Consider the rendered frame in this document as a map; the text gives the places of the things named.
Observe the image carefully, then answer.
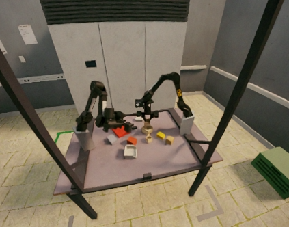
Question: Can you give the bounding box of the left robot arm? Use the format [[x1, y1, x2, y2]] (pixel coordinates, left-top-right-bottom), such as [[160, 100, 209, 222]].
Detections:
[[76, 81, 125, 133]]

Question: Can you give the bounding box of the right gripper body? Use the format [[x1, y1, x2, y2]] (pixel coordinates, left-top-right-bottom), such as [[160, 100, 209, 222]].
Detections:
[[137, 108, 159, 118]]

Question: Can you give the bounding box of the yellow cube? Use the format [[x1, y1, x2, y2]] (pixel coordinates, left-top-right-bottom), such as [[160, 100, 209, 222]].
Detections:
[[156, 132, 165, 139]]

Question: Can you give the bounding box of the white rectangular block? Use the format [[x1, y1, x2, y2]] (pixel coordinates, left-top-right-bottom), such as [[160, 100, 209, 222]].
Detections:
[[135, 117, 143, 122]]

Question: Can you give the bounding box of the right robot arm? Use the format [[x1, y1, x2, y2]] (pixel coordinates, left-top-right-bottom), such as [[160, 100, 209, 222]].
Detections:
[[135, 72, 193, 118]]

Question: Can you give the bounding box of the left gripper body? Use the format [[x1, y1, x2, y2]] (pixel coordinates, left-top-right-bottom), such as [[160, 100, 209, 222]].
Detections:
[[112, 118, 133, 133]]

